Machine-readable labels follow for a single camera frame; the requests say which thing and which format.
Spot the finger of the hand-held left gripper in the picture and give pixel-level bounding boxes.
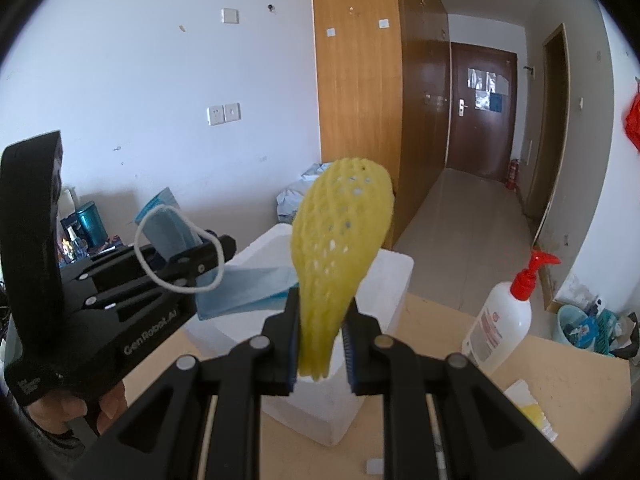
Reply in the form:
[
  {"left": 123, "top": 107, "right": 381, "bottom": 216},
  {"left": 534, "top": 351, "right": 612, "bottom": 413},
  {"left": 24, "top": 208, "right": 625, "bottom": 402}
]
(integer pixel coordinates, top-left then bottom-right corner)
[
  {"left": 75, "top": 234, "right": 237, "bottom": 325},
  {"left": 61, "top": 244, "right": 163, "bottom": 283}
]

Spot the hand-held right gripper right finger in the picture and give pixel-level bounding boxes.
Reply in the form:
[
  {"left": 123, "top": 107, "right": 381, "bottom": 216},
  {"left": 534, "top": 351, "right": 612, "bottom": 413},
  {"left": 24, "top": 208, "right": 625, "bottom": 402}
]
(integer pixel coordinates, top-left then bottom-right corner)
[{"left": 341, "top": 297, "right": 583, "bottom": 480}]

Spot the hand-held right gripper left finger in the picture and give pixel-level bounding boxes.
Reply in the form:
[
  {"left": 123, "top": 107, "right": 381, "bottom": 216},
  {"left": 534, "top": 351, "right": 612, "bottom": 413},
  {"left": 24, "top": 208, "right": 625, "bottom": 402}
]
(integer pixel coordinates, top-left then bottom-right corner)
[{"left": 70, "top": 292, "right": 302, "bottom": 480}]

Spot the blue face mask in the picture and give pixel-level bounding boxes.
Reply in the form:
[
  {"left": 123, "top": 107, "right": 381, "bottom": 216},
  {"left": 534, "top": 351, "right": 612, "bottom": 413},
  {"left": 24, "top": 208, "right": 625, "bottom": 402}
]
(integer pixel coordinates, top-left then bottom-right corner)
[{"left": 134, "top": 187, "right": 301, "bottom": 322}]

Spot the white foam box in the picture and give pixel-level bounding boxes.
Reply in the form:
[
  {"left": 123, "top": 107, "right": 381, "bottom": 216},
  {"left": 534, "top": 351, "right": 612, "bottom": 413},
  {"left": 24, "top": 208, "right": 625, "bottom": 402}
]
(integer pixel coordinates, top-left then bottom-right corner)
[{"left": 182, "top": 222, "right": 416, "bottom": 448}]

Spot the person's left hand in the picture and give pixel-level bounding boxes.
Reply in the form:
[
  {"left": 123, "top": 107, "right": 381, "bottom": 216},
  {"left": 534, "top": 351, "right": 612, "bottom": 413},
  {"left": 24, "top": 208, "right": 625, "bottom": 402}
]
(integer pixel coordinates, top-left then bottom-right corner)
[{"left": 22, "top": 380, "right": 128, "bottom": 438}]

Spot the teal metal can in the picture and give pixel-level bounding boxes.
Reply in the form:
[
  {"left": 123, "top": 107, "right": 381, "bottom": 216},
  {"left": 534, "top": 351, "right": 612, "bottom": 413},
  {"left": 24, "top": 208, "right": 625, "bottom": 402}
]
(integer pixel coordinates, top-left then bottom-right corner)
[{"left": 75, "top": 201, "right": 108, "bottom": 249}]

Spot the white plastic bag pile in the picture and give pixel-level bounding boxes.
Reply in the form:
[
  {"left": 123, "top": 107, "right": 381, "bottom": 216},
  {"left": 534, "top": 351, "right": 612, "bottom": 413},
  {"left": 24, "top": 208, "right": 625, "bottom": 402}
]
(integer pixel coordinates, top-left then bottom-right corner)
[{"left": 276, "top": 161, "right": 332, "bottom": 226}]

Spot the white pump bottle red cap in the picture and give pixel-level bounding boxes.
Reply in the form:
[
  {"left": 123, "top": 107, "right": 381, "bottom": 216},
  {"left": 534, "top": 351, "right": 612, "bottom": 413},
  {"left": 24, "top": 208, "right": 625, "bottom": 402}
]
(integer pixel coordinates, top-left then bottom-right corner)
[{"left": 460, "top": 249, "right": 562, "bottom": 376}]

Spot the light blue waste bin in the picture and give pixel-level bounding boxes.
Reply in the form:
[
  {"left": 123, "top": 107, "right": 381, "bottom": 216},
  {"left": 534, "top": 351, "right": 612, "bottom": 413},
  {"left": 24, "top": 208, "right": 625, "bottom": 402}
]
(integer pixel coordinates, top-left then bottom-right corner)
[{"left": 556, "top": 302, "right": 601, "bottom": 347}]

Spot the wooden wardrobe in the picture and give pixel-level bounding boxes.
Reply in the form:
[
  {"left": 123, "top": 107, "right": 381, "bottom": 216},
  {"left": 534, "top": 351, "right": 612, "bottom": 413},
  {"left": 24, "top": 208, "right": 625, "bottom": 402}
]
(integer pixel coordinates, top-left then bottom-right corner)
[{"left": 310, "top": 0, "right": 451, "bottom": 252}]

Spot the dark brown door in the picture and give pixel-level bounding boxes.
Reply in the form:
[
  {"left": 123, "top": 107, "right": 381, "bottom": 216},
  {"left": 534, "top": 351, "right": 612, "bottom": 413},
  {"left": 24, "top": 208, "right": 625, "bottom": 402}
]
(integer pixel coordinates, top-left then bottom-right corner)
[{"left": 446, "top": 41, "right": 518, "bottom": 181}]

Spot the teal plastic basket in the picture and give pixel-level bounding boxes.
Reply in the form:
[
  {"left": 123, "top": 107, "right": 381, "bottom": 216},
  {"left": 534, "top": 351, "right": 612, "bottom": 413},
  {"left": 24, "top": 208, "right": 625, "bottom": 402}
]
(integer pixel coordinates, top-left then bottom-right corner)
[{"left": 594, "top": 309, "right": 622, "bottom": 357}]

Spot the white paper notice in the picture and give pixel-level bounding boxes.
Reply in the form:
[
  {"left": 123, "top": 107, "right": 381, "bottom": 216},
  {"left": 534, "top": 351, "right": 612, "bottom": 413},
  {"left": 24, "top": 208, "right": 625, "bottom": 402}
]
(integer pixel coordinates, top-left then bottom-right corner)
[{"left": 467, "top": 68, "right": 510, "bottom": 96}]

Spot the wooden side door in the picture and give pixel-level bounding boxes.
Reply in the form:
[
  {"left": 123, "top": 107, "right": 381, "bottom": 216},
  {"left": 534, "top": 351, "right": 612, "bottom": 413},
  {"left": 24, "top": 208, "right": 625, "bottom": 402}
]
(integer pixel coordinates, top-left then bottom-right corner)
[{"left": 522, "top": 22, "right": 572, "bottom": 222}]

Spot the red hanging decoration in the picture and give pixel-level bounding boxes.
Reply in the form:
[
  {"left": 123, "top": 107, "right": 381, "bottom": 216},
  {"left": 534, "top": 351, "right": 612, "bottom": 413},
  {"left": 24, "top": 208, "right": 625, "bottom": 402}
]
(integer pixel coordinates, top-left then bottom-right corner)
[{"left": 624, "top": 80, "right": 640, "bottom": 151}]

